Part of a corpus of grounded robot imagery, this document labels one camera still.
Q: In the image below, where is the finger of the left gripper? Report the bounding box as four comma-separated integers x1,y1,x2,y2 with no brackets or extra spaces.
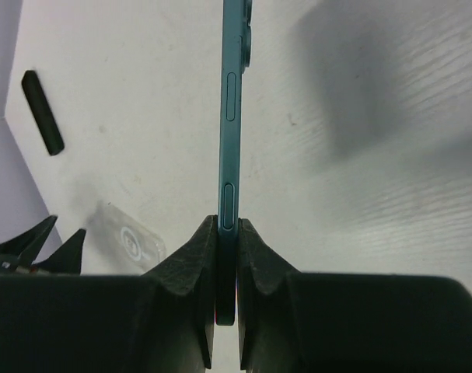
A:
0,215,58,268
37,228,86,274

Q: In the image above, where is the black phone clear case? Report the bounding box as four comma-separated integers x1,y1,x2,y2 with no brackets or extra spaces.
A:
215,0,253,326

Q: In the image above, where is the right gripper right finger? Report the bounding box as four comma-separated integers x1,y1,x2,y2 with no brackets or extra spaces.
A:
237,219,472,372

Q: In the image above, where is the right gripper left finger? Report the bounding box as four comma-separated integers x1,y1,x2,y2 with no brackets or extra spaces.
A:
0,215,217,372

